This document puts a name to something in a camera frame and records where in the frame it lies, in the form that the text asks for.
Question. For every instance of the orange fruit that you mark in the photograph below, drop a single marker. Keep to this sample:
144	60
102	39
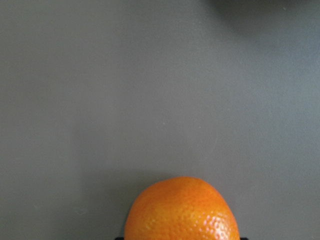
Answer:
181	208

